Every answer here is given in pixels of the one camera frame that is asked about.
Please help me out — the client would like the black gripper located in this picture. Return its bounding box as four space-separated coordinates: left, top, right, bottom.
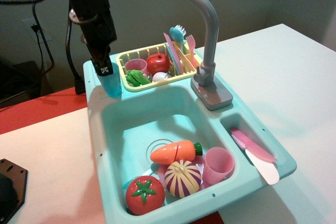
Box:
69 0 117 77

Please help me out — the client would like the translucent blue plastic cup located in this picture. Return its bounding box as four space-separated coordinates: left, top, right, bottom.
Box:
97 62 122 98

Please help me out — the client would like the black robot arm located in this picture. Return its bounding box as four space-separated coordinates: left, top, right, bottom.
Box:
1 0 117 77

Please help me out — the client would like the pink cup in rack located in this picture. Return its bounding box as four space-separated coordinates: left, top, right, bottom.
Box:
124 58 148 76

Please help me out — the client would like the teal toy sink unit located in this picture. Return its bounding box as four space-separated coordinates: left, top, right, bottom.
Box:
83 61 297 223

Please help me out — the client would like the blue toy utensil in sink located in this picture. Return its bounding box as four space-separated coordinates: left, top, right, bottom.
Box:
123 167 158 189

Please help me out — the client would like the pink cup in sink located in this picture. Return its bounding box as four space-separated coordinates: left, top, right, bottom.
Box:
203 147 235 185

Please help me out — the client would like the black flexible gooseneck clamp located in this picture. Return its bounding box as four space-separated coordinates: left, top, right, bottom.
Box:
65 18 85 95

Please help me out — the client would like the green toy vegetable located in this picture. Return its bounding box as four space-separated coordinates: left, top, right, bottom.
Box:
126 70 151 87

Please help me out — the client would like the yellow dish drying rack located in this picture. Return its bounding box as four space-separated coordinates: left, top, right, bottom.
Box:
115 41 196 92

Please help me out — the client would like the red toy apple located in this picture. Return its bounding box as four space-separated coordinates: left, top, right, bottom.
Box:
146 53 170 76

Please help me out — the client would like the white toy egg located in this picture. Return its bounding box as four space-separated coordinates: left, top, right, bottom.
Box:
152 72 171 82

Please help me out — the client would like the purple plate in rack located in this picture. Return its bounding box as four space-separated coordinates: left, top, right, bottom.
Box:
165 42 181 76

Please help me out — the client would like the pink knife in rack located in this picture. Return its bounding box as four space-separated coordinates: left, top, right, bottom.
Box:
163 33 184 74

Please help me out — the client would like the blue dish brush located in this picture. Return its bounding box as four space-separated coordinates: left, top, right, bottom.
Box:
169 25 186 51

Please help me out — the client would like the pink toy fork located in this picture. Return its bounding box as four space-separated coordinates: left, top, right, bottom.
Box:
186 35 196 64

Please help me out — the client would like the grey toy faucet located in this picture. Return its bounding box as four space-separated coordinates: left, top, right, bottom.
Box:
188 0 233 111

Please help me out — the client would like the orange toy carrot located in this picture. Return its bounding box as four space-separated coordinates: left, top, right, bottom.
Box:
150 140 203 165

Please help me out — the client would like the red toy tomato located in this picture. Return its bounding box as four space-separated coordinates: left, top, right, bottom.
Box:
125 175 165 216

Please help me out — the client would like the purple yellow toy onion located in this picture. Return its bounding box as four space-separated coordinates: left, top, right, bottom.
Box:
164 160 202 198

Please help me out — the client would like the pink toy knife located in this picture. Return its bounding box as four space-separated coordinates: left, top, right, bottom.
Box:
230 127 278 163

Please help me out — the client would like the white toy spatula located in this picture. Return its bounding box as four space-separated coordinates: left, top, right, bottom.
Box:
245 150 280 185

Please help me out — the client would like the white wall outlet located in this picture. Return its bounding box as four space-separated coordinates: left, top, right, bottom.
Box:
22 17 44 44

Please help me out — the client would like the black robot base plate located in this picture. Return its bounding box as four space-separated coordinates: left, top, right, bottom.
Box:
1 158 28 223

